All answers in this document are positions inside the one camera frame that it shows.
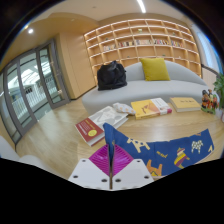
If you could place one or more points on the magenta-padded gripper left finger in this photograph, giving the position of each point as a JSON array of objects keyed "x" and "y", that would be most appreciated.
[{"x": 90, "y": 173}]

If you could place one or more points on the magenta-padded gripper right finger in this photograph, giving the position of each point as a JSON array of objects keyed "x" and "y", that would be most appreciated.
[{"x": 131, "y": 173}]

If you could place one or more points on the blue patterned towel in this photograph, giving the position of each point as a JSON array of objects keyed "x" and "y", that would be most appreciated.
[{"x": 166, "y": 150}]

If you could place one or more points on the red-covered book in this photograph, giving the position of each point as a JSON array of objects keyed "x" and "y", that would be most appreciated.
[{"x": 89, "y": 131}]

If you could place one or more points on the white open magazine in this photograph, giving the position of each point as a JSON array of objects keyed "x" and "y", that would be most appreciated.
[{"x": 111, "y": 116}]

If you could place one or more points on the small white patterned pouch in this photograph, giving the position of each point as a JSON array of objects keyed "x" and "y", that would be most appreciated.
[{"x": 124, "y": 108}]

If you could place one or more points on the yellow and white book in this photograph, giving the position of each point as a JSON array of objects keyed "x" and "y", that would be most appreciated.
[{"x": 146, "y": 108}]

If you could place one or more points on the grey curved sofa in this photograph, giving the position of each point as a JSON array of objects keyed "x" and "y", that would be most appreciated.
[{"x": 140, "y": 90}]

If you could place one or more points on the white chair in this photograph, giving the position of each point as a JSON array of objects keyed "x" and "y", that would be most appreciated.
[{"x": 8, "y": 150}]

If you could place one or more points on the flat yellow book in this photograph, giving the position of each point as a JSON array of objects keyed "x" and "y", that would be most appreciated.
[{"x": 185, "y": 104}]

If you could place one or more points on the black backpack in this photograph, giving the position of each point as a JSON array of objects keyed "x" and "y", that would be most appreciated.
[{"x": 111, "y": 76}]

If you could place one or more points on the grey-framed glass door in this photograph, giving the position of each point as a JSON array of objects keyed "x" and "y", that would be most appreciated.
[{"x": 26, "y": 90}]

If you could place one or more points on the colourful figurine trio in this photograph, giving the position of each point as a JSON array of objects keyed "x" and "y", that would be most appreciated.
[{"x": 209, "y": 101}]

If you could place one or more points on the yellow cushion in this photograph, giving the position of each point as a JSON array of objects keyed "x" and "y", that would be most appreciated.
[{"x": 155, "y": 69}]

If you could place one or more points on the round ceiling spotlight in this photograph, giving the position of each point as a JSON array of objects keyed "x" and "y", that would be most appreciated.
[{"x": 30, "y": 31}]

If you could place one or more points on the long ceiling light strip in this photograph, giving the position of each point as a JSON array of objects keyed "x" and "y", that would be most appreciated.
[{"x": 141, "y": 6}]

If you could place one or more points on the wooden wall shelf unit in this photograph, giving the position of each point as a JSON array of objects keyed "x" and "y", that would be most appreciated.
[{"x": 143, "y": 41}]

